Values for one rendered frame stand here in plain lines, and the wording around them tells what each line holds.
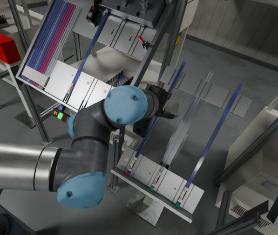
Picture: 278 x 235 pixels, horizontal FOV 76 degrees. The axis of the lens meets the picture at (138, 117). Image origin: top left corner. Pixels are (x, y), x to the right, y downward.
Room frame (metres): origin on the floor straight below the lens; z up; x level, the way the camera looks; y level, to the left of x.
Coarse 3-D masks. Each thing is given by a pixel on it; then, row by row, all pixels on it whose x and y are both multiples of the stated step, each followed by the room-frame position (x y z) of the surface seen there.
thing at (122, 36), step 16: (64, 0) 1.13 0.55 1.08; (80, 0) 1.11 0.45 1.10; (48, 16) 1.07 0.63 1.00; (80, 16) 1.04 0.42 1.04; (112, 16) 1.00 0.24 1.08; (80, 32) 0.97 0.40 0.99; (112, 32) 0.94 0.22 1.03; (128, 32) 0.92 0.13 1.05; (144, 32) 0.91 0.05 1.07; (128, 48) 0.86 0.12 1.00
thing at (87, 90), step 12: (60, 72) 0.81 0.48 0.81; (72, 72) 0.80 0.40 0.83; (48, 84) 0.76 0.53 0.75; (60, 84) 0.75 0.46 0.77; (84, 84) 0.74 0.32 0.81; (96, 84) 0.73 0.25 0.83; (108, 84) 0.73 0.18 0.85; (60, 96) 0.70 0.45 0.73; (72, 96) 0.70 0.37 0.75; (84, 96) 0.69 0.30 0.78; (96, 96) 0.69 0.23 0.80
